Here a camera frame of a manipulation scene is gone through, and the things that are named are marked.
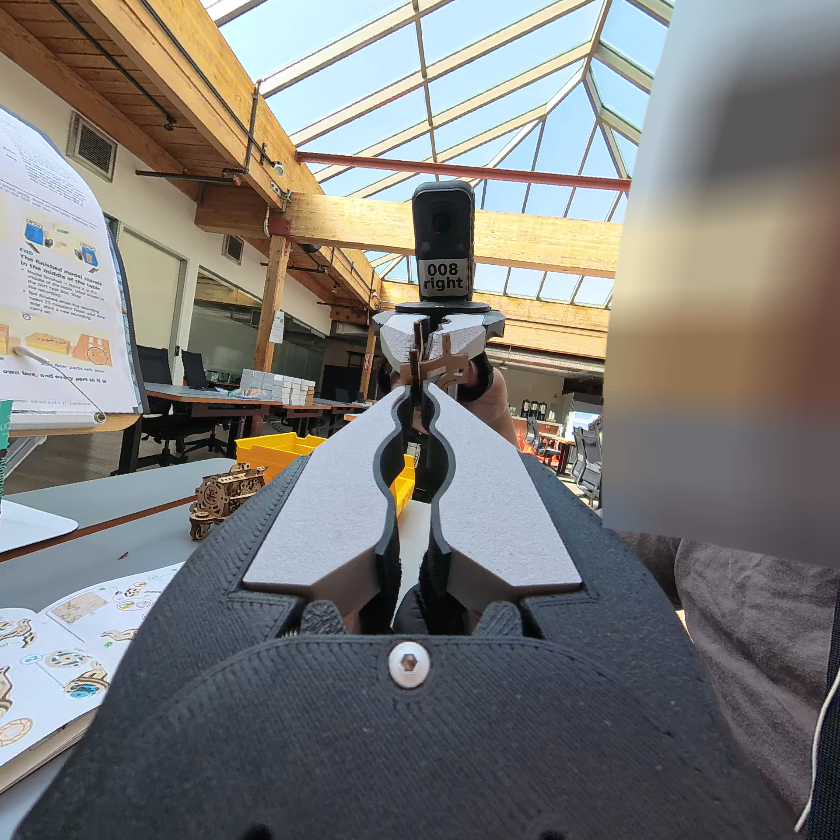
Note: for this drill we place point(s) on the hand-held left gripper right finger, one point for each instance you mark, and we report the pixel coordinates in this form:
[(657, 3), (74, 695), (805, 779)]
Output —
[(505, 518)]

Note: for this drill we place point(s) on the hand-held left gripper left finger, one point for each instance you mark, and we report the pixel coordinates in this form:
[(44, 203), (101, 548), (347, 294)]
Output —
[(328, 518)]

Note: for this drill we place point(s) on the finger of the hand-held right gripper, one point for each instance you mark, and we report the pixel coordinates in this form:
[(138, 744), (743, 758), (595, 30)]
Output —
[(466, 334), (397, 341)]

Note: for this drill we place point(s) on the thin wooden part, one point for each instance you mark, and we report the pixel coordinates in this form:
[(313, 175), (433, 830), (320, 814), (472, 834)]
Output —
[(415, 367)]

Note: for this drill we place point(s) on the pale cross-shaped wooden part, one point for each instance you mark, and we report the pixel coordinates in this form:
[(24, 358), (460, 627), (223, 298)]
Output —
[(446, 367)]

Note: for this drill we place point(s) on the assembled wooden model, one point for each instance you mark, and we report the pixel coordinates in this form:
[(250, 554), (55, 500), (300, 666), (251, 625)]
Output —
[(223, 499)]

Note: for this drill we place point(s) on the person's right hand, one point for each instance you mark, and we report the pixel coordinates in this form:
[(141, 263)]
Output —
[(499, 410)]

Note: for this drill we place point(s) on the red steel beam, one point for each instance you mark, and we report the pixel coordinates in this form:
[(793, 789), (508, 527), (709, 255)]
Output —
[(459, 172)]

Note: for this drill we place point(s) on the yellow plastic bin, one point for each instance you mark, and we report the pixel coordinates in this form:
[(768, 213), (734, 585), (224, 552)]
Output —
[(401, 499), (275, 446)]

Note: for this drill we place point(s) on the stack of small white boxes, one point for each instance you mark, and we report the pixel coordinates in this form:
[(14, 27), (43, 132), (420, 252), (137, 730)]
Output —
[(275, 387)]

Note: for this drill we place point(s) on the long office desk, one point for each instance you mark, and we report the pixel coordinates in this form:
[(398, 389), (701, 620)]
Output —
[(197, 397)]

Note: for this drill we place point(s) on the illustrated instruction booklet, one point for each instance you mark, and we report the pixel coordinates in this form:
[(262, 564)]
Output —
[(65, 643)]

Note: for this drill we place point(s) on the white stand base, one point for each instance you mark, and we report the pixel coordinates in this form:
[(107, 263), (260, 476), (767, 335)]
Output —
[(33, 525)]

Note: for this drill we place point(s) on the wooden instruction board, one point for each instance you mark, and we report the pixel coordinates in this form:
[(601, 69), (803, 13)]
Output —
[(52, 262)]

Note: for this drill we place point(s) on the wall air vent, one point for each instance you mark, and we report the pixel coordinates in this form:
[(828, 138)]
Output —
[(92, 145)]

